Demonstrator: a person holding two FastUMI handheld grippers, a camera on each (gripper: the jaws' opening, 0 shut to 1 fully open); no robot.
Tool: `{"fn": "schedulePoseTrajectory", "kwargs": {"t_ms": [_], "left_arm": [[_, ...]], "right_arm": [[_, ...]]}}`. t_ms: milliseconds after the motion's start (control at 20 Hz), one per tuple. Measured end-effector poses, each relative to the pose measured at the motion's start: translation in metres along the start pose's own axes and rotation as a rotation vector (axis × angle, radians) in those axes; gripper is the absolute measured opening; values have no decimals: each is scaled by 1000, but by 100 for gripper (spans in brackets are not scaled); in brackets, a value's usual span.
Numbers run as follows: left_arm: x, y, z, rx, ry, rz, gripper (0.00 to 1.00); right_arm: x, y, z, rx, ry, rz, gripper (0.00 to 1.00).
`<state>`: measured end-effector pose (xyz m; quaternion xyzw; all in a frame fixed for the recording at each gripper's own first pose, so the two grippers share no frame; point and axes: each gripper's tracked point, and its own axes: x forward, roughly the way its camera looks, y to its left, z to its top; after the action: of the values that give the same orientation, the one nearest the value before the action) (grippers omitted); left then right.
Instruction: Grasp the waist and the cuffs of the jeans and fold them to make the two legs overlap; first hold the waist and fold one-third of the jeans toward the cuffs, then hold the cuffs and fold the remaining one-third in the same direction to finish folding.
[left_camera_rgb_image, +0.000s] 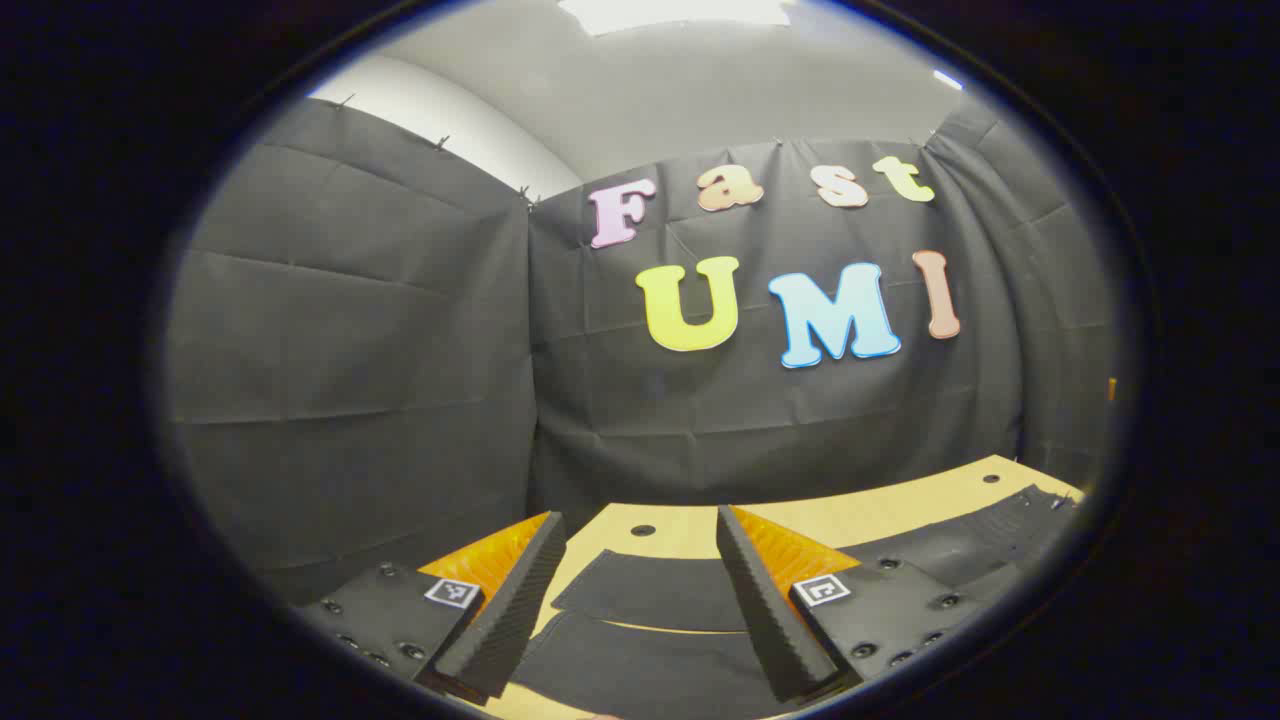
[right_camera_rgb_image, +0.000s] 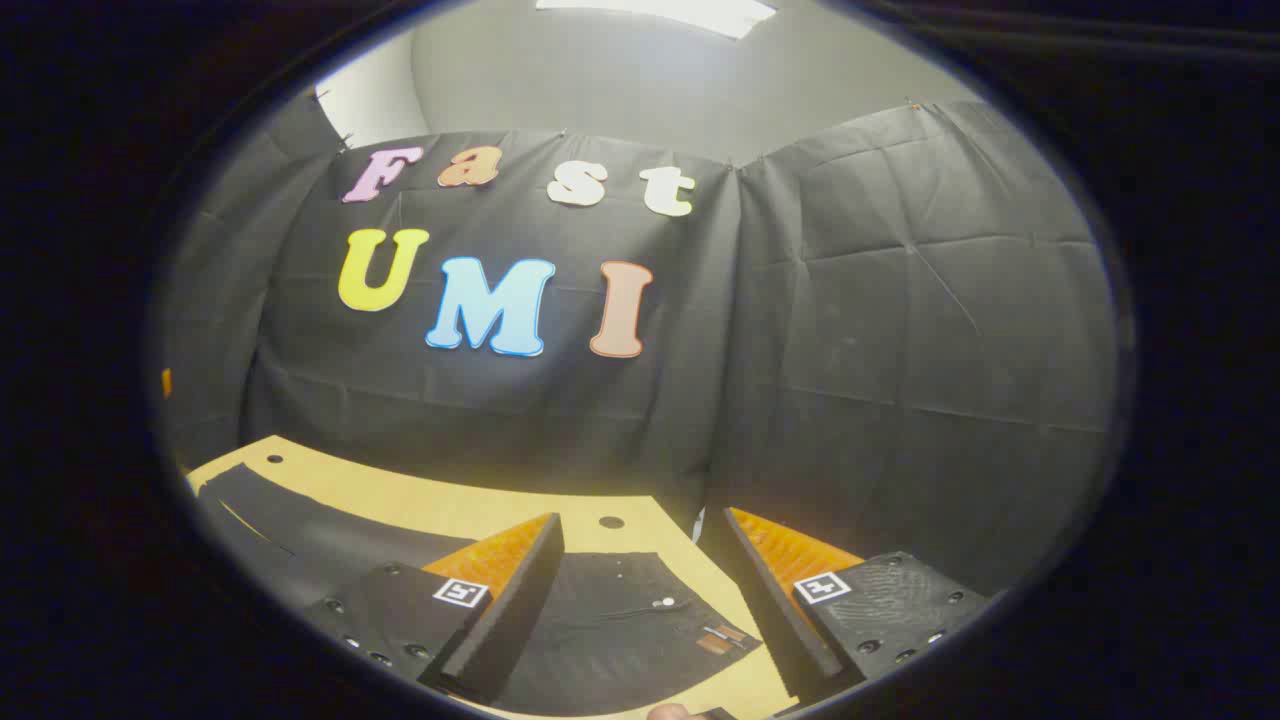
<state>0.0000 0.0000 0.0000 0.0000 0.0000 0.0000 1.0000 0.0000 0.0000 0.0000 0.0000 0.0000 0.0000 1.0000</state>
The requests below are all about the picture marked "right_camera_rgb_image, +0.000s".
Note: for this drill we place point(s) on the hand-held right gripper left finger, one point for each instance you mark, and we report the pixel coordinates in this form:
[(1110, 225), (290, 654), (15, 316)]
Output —
[(505, 620)]

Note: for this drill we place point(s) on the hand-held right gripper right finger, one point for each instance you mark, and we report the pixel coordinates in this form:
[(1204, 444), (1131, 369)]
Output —
[(785, 620)]

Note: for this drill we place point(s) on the black jeans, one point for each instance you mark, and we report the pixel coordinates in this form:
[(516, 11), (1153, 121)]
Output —
[(620, 640)]

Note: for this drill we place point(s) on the black backdrop cloth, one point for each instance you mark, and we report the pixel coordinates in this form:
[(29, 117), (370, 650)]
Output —
[(850, 350)]

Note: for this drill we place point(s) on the ceiling light panel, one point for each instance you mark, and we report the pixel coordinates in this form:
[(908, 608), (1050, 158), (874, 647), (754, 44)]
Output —
[(660, 12)]

